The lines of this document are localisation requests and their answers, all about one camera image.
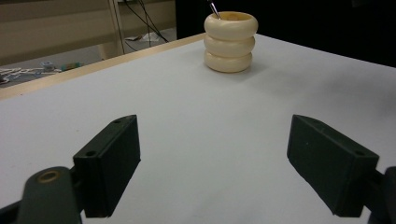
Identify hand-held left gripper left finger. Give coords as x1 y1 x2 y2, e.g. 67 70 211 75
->
72 114 142 219

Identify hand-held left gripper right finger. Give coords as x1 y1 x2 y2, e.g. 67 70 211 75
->
286 114 380 218

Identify cream ringed pen holder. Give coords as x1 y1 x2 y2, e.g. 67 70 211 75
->
203 10 260 75

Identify black pen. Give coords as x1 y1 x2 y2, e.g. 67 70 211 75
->
206 0 222 21

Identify white table cover sheet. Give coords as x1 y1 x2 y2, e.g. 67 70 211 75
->
0 33 396 224

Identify colourful plastic toys pile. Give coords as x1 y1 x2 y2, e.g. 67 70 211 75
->
39 60 84 73

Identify white crumpled scrap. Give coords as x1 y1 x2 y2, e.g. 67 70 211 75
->
125 30 163 44

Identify dark curtain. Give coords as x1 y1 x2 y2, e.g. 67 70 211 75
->
175 0 396 68

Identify white rope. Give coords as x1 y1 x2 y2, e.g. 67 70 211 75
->
0 66 40 86

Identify hanging black cables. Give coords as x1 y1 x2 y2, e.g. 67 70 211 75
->
121 0 170 53

